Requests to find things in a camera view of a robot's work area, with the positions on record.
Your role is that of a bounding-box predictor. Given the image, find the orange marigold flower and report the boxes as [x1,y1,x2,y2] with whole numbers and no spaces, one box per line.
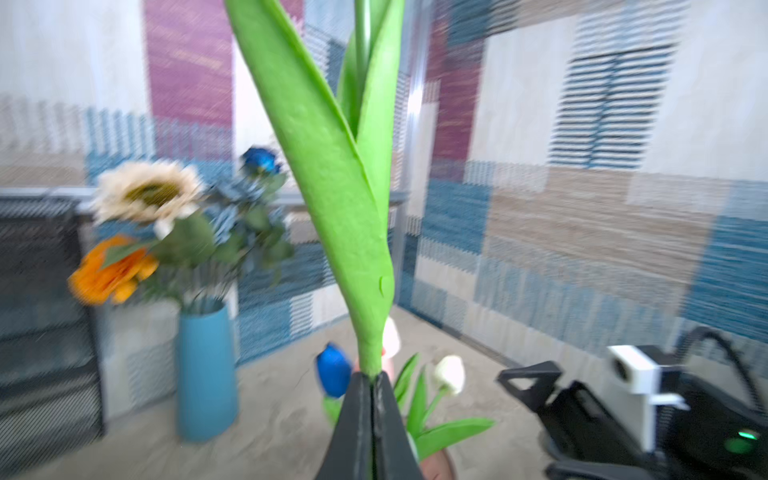
[68,235,159,306]

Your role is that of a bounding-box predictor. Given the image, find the red ribbed glass vase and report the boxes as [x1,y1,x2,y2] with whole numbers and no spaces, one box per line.
[420,449,457,480]

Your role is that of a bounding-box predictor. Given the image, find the bright blue rose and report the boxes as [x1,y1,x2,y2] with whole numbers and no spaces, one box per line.
[241,146,281,177]

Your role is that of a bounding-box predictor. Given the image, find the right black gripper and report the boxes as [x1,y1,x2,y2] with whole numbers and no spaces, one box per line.
[496,361,678,480]

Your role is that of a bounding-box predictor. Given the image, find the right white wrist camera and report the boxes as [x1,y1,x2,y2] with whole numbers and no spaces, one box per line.
[599,345,690,453]

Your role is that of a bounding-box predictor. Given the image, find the blue tulip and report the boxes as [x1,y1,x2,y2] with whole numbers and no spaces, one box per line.
[315,342,352,425]

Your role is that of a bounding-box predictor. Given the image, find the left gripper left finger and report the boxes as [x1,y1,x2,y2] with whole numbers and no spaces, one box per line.
[315,372,374,480]

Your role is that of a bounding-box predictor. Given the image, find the teal ceramic vase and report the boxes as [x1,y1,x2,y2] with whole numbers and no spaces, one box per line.
[176,299,239,443]

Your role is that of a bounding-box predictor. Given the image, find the pale blue rose bouquet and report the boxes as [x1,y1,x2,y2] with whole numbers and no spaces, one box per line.
[142,172,294,315]

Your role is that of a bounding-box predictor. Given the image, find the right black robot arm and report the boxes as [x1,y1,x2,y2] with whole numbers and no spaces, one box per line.
[496,326,767,479]

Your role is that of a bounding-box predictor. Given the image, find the cream sunflower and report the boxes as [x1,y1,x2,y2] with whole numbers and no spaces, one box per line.
[92,160,209,244]

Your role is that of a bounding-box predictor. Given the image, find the pink tulip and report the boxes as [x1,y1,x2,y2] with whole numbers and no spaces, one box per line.
[381,316,401,385]

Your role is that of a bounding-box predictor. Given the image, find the black wire shelf rack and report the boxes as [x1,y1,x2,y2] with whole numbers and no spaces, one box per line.
[1,198,105,479]

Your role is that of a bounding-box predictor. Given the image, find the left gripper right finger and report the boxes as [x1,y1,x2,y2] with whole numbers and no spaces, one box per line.
[372,372,423,480]

